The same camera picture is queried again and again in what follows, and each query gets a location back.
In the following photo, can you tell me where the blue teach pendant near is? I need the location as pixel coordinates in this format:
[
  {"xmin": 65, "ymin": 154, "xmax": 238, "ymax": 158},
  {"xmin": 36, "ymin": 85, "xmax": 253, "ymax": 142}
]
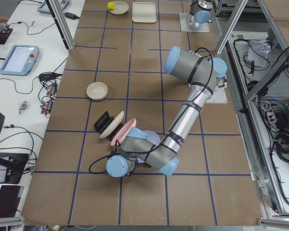
[{"xmin": 0, "ymin": 45, "xmax": 39, "ymax": 76}]

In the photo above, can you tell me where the blue teach pendant far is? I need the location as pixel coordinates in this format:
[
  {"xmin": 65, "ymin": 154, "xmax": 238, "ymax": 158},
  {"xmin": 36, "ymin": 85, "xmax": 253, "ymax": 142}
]
[{"xmin": 37, "ymin": 0, "xmax": 72, "ymax": 14}]

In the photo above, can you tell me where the aluminium frame post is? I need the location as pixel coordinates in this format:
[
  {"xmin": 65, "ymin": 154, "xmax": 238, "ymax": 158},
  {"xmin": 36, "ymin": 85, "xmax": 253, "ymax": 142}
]
[{"xmin": 45, "ymin": 0, "xmax": 75, "ymax": 51}]

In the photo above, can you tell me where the black dish rack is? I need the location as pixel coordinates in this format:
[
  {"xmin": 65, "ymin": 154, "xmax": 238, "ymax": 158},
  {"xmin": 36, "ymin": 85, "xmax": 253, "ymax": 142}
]
[{"xmin": 93, "ymin": 111, "xmax": 124, "ymax": 141}]

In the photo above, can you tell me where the blue teach pendant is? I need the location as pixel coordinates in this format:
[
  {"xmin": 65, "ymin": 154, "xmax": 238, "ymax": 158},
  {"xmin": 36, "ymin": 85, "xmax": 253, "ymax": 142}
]
[
  {"xmin": 0, "ymin": 45, "xmax": 39, "ymax": 76},
  {"xmin": 37, "ymin": 0, "xmax": 72, "ymax": 14}
]

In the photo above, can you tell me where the black power adapter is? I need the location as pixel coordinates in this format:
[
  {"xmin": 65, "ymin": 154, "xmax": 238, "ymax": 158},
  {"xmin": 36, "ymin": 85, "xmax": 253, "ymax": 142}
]
[{"xmin": 64, "ymin": 12, "xmax": 80, "ymax": 20}]

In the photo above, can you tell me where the yellow lemon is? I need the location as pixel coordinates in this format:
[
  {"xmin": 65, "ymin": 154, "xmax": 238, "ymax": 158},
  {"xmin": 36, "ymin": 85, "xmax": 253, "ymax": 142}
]
[{"xmin": 107, "ymin": 1, "xmax": 116, "ymax": 11}]

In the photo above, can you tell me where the cream plate with lemon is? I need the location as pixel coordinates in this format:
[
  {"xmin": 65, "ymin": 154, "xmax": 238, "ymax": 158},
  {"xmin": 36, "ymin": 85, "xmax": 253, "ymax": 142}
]
[{"xmin": 108, "ymin": 0, "xmax": 129, "ymax": 15}]

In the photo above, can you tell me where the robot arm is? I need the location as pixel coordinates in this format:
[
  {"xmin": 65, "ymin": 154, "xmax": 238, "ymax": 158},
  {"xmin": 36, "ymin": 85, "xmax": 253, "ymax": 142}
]
[
  {"xmin": 106, "ymin": 46, "xmax": 227, "ymax": 178},
  {"xmin": 189, "ymin": 0, "xmax": 213, "ymax": 27}
]

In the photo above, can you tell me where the cream plate in rack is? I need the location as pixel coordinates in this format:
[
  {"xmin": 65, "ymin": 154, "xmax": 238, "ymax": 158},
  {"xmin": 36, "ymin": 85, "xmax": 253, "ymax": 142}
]
[{"xmin": 99, "ymin": 111, "xmax": 124, "ymax": 139}]

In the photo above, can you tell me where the white rectangular tray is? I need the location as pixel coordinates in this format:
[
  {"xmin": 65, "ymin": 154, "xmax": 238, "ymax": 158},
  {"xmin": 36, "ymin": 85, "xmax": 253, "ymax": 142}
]
[{"xmin": 132, "ymin": 2, "xmax": 157, "ymax": 23}]

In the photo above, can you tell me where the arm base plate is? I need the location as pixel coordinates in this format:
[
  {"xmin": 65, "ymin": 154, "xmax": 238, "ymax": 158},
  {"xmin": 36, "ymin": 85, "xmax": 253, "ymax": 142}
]
[
  {"xmin": 187, "ymin": 81, "xmax": 228, "ymax": 104},
  {"xmin": 179, "ymin": 11, "xmax": 211, "ymax": 33}
]

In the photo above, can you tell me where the pink plate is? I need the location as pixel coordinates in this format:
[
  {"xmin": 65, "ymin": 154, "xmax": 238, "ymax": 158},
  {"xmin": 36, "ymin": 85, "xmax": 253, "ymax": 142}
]
[{"xmin": 110, "ymin": 117, "xmax": 137, "ymax": 146}]

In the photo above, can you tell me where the light blue plate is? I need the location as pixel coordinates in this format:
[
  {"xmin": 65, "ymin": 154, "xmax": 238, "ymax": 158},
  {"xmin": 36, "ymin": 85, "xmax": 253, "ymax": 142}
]
[{"xmin": 137, "ymin": 130, "xmax": 161, "ymax": 165}]

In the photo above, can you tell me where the cream bowl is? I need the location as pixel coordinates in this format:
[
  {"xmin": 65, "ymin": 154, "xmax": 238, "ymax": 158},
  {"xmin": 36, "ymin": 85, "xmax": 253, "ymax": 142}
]
[{"xmin": 86, "ymin": 82, "xmax": 108, "ymax": 101}]

